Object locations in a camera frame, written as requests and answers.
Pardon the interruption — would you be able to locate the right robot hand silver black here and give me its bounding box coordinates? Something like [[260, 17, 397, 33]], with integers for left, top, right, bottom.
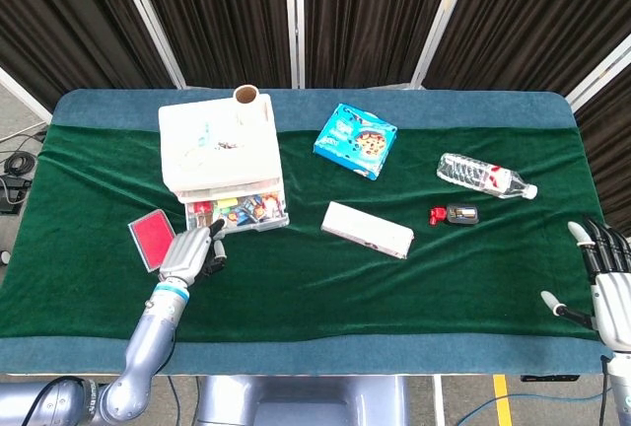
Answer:
[[540, 218, 631, 349]]

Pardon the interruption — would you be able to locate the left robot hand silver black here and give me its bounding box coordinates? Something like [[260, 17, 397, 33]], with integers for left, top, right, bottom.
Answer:
[[157, 218, 229, 285]]

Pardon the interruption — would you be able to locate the clear plastic drawer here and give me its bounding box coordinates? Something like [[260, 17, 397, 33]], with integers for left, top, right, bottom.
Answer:
[[184, 187, 291, 236], [176, 184, 286, 203], [170, 177, 283, 195]]

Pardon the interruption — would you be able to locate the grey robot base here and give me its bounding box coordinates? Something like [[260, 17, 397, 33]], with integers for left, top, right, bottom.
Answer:
[[194, 375, 410, 426]]

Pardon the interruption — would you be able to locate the white plastic drawer unit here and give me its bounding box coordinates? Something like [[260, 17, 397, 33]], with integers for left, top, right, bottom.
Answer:
[[157, 93, 286, 205]]

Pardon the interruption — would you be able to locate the red pad with grey border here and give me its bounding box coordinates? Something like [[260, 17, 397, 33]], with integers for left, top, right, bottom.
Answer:
[[126, 208, 177, 273]]

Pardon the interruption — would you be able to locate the black box under table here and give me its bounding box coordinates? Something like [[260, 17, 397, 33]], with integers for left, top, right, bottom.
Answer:
[[521, 374, 581, 383]]

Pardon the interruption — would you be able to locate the green velvet cloth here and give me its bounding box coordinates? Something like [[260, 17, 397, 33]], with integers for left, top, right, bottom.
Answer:
[[0, 122, 615, 343]]

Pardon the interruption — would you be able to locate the yellow floor tape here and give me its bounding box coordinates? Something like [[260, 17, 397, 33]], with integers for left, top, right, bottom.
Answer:
[[492, 374, 514, 426]]

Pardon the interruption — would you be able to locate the paper roll with cardboard core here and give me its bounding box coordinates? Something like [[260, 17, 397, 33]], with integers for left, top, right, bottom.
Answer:
[[233, 84, 262, 124]]

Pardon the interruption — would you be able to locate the small black bottle red cap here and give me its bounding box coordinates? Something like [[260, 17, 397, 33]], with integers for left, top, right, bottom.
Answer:
[[427, 203, 480, 227]]

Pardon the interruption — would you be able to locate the black power adapter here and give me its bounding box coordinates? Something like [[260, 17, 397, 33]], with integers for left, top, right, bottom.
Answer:
[[0, 174, 34, 214]]

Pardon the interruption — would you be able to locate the long white carton box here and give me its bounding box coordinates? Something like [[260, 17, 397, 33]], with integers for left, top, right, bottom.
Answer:
[[320, 200, 415, 260]]

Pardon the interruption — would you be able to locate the clear plastic water bottle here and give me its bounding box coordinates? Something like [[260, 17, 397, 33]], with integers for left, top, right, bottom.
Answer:
[[436, 152, 538, 200]]

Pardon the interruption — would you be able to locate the blue cookie box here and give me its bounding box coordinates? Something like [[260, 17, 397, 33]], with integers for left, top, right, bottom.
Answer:
[[313, 103, 399, 181]]

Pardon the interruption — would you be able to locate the dark curtain screen panel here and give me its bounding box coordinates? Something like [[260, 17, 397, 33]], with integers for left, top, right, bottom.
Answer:
[[423, 0, 631, 97], [0, 0, 174, 111], [303, 0, 457, 90], [128, 0, 292, 90]]

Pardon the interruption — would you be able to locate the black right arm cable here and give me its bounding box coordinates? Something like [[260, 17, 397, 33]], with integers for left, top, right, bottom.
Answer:
[[599, 355, 615, 426]]

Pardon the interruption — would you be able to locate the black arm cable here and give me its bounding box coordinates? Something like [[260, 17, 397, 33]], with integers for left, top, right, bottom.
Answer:
[[19, 377, 75, 426], [599, 355, 615, 426]]

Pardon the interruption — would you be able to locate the blue floor cable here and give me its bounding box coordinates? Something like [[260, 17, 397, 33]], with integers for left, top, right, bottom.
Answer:
[[456, 390, 610, 426], [166, 375, 182, 426]]

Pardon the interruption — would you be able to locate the coiled black cable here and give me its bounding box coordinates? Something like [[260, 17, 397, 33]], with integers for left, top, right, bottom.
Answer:
[[3, 151, 38, 177]]

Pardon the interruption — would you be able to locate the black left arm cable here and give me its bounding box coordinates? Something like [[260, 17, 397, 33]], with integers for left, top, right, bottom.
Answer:
[[19, 377, 75, 426]]

